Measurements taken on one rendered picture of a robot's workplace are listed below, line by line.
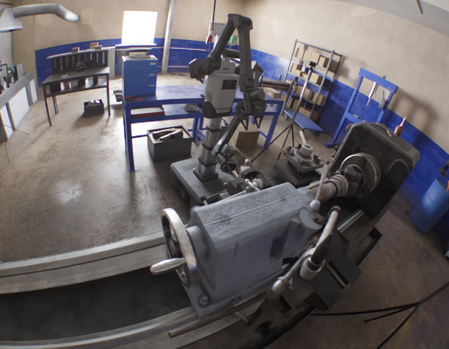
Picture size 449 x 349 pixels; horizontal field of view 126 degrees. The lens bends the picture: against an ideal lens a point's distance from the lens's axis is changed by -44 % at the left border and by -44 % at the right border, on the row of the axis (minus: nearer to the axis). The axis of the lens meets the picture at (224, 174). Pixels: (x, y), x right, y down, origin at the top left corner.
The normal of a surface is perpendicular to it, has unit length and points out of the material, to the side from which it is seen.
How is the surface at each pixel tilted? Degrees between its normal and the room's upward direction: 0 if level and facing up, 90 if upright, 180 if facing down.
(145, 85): 90
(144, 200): 0
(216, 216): 0
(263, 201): 1
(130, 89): 90
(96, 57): 90
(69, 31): 90
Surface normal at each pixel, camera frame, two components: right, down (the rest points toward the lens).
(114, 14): 0.48, 0.62
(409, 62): -0.86, 0.18
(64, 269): 0.18, -0.77
